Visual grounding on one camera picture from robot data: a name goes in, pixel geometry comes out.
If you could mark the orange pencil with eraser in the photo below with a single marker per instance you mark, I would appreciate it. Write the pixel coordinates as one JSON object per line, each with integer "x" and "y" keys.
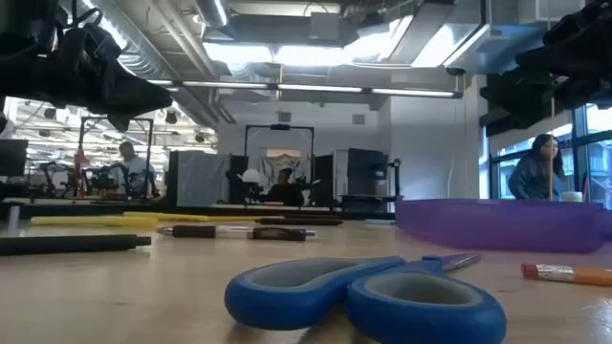
{"x": 588, "y": 276}

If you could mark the grey covered cabinet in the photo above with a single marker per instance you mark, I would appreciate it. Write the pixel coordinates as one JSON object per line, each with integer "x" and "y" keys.
{"x": 201, "y": 179}

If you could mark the dark computer monitor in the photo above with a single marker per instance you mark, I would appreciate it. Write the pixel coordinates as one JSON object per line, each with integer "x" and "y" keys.
{"x": 12, "y": 157}

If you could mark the grey cylindrical post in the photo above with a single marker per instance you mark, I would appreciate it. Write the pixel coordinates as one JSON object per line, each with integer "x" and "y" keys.
{"x": 13, "y": 217}

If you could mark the black and white cabinet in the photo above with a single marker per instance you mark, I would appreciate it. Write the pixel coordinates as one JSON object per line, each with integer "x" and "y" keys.
{"x": 324, "y": 181}

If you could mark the wall vent grille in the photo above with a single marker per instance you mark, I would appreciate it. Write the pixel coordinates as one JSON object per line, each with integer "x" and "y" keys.
{"x": 284, "y": 117}
{"x": 358, "y": 119}

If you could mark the long ceiling light bar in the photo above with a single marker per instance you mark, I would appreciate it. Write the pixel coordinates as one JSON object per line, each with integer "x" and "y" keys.
{"x": 320, "y": 88}

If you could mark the thick yellow highlighter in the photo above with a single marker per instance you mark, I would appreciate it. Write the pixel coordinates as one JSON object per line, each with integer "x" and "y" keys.
{"x": 95, "y": 221}

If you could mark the black aluminium table frame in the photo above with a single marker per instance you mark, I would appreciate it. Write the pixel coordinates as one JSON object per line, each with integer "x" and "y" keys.
{"x": 72, "y": 209}

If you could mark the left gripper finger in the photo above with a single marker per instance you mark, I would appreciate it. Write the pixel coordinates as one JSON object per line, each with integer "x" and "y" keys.
{"x": 134, "y": 95}
{"x": 95, "y": 45}

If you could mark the dark box enclosure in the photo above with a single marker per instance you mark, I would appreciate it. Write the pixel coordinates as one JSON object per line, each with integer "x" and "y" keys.
{"x": 368, "y": 167}

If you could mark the thin wooden pencil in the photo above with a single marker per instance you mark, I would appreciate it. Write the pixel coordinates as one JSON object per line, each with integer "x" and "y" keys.
{"x": 234, "y": 219}

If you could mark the person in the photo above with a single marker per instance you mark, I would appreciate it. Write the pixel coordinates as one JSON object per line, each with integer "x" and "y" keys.
{"x": 136, "y": 172}
{"x": 285, "y": 191}
{"x": 531, "y": 177}

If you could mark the white globe lamp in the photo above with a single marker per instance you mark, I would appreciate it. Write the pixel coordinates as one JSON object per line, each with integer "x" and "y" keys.
{"x": 251, "y": 176}

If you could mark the dark framed window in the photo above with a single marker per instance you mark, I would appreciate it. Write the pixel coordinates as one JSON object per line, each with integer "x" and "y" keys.
{"x": 600, "y": 119}

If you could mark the black rig frame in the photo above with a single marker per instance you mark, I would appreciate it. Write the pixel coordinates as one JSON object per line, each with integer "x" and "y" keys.
{"x": 151, "y": 143}
{"x": 279, "y": 127}

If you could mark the white cylindrical container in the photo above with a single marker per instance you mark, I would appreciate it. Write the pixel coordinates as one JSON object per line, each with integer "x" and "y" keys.
{"x": 571, "y": 196}

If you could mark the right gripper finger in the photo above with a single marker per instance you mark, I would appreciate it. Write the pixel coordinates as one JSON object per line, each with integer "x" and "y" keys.
{"x": 550, "y": 59}
{"x": 516, "y": 100}

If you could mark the red stand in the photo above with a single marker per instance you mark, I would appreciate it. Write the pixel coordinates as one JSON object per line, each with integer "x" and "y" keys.
{"x": 81, "y": 162}

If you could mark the purple plastic supply box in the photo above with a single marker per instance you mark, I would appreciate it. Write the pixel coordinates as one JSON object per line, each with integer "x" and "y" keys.
{"x": 497, "y": 229}

